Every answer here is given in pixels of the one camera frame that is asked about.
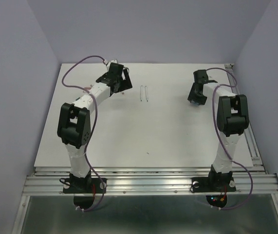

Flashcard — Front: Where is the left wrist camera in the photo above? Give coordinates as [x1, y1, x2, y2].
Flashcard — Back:
[103, 59, 118, 70]

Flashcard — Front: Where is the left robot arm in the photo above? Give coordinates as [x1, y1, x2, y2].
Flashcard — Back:
[57, 60, 132, 192]

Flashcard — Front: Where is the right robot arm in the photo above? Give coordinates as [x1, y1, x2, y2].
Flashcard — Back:
[187, 68, 249, 190]

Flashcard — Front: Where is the blue marker pen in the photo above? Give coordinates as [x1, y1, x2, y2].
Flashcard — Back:
[140, 85, 143, 102]

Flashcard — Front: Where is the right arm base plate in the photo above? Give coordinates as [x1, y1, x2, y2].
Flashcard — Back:
[190, 177, 237, 194]

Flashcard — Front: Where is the aluminium front rail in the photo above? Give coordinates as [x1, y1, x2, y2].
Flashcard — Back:
[22, 167, 278, 196]

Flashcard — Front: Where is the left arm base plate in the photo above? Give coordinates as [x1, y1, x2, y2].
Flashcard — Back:
[59, 177, 107, 194]

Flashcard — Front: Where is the green marker pen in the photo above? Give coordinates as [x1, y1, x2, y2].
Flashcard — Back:
[145, 86, 149, 102]

